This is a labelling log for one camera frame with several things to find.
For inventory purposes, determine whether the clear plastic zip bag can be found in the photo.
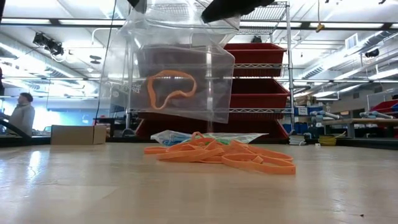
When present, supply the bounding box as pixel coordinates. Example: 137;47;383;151
99;0;243;124
150;129;197;147
183;132;269;146

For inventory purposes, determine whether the green rubber band bunch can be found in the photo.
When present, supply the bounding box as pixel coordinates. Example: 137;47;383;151
186;138;233;146

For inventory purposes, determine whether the blue rubber band bunch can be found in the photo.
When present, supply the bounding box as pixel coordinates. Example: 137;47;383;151
163;138;188;147

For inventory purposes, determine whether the orange rubber band bunch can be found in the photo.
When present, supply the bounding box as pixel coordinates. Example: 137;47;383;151
144;131;297;175

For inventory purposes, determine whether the red plastic bin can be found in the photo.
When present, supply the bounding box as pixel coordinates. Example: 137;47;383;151
229;77;290;121
223;42;287;78
211;119;289;139
135;112;208;139

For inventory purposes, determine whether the black ceiling spotlight cluster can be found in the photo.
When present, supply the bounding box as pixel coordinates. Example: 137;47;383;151
32;32;65;57

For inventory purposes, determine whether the white ceiling air vent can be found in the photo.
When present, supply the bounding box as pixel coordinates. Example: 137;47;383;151
344;32;359;50

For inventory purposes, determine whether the blue labelled box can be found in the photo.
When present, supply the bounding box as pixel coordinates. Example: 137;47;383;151
294;106;317;116

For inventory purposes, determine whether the blue storage bin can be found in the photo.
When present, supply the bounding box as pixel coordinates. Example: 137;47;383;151
282;123;308;135

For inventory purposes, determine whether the pale blue padded tube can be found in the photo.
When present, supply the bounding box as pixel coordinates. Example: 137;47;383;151
359;111;396;120
310;110;342;123

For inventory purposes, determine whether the black ceiling device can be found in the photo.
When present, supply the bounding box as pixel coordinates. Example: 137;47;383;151
364;48;381;59

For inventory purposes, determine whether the small cardboard box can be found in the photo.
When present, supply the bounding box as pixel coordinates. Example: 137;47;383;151
50;124;108;146

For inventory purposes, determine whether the person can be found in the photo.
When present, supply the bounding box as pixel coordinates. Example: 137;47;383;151
0;92;36;137

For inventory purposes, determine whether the wooden workbench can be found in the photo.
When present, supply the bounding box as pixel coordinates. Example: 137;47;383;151
322;117;398;139

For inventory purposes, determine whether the red storage bin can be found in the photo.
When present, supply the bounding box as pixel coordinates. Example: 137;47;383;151
369;99;398;115

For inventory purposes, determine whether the yellow hanging cord plug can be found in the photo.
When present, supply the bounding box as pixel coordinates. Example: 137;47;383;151
315;0;326;34

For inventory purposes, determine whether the chrome wire shelf rack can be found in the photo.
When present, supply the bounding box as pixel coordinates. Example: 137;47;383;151
126;1;296;139

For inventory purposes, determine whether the yellow wire spool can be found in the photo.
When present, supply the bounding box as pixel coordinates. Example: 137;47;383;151
317;134;339;147

